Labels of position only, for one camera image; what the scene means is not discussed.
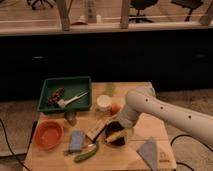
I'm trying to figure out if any wooden block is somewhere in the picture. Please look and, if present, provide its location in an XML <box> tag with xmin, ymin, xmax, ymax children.
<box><xmin>86</xmin><ymin>121</ymin><xmax>105</xmax><ymax>140</ymax></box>

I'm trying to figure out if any green plastic tray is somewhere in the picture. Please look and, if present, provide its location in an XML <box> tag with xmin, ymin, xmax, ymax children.
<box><xmin>37</xmin><ymin>76</ymin><xmax>92</xmax><ymax>114</ymax></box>

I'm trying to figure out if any orange fruit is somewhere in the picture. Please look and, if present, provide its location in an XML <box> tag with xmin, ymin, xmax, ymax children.
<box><xmin>111</xmin><ymin>103</ymin><xmax>121</xmax><ymax>115</ymax></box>

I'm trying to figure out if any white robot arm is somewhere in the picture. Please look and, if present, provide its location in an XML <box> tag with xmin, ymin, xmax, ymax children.
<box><xmin>118</xmin><ymin>87</ymin><xmax>213</xmax><ymax>147</ymax></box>

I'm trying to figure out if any black cable left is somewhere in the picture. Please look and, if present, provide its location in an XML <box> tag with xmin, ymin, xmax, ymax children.
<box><xmin>0</xmin><ymin>118</ymin><xmax>32</xmax><ymax>171</ymax></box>

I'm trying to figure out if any blue sponge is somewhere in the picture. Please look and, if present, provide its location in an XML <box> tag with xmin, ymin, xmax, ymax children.
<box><xmin>69</xmin><ymin>130</ymin><xmax>85</xmax><ymax>152</ymax></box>

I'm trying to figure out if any dark purple bowl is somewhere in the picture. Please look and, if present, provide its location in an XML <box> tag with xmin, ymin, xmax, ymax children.
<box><xmin>105</xmin><ymin>121</ymin><xmax>126</xmax><ymax>146</ymax></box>

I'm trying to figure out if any orange bowl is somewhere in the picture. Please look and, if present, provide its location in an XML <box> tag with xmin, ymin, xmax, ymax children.
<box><xmin>34</xmin><ymin>120</ymin><xmax>64</xmax><ymax>150</ymax></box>

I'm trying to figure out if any small metal cup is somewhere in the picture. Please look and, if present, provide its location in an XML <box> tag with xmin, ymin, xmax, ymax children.
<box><xmin>64</xmin><ymin>111</ymin><xmax>77</xmax><ymax>126</ymax></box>

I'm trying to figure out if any black cable right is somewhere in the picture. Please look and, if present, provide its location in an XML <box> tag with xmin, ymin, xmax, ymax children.
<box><xmin>170</xmin><ymin>133</ymin><xmax>213</xmax><ymax>171</ymax></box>

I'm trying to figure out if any white dish brush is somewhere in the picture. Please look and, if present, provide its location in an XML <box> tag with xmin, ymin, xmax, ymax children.
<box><xmin>57</xmin><ymin>92</ymin><xmax>87</xmax><ymax>108</ymax></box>

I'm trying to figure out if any white round container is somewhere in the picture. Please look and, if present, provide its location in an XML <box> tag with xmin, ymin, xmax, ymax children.
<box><xmin>97</xmin><ymin>95</ymin><xmax>112</xmax><ymax>111</ymax></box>

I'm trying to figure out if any brown grape bunch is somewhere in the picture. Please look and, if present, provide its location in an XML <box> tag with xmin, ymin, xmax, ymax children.
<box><xmin>47</xmin><ymin>88</ymin><xmax>65</xmax><ymax>105</ymax></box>

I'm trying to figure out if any light green object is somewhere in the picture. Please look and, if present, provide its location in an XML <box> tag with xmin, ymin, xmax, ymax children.
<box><xmin>105</xmin><ymin>83</ymin><xmax>115</xmax><ymax>96</ymax></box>

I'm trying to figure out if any grey folded cloth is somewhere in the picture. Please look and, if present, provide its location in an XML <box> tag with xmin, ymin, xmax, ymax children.
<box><xmin>137</xmin><ymin>137</ymin><xmax>157</xmax><ymax>171</ymax></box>

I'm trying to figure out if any yellow banana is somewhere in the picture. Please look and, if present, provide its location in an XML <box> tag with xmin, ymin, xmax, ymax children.
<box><xmin>106</xmin><ymin>131</ymin><xmax>125</xmax><ymax>144</ymax></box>

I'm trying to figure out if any black cable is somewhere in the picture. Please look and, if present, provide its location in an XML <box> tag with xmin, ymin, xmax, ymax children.
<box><xmin>0</xmin><ymin>118</ymin><xmax>32</xmax><ymax>171</ymax></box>
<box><xmin>170</xmin><ymin>133</ymin><xmax>213</xmax><ymax>171</ymax></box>

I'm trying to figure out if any green cucumber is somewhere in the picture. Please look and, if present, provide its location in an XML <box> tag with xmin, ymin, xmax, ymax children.
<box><xmin>74</xmin><ymin>143</ymin><xmax>99</xmax><ymax>163</ymax></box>

